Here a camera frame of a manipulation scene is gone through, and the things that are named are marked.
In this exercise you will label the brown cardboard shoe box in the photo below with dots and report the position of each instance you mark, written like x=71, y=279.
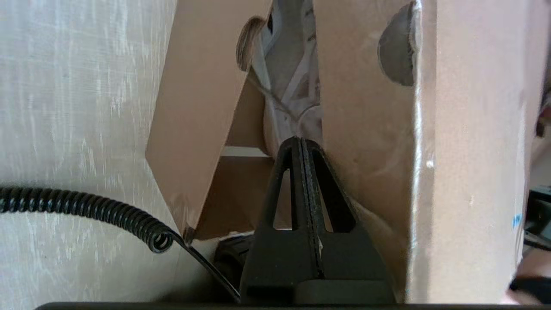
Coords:
x=465, y=150

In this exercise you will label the white lace-up sneaker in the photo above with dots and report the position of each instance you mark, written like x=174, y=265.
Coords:
x=288, y=73

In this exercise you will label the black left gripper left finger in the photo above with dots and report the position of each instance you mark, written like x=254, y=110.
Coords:
x=271, y=262

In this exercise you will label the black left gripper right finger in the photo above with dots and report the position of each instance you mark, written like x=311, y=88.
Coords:
x=348, y=258

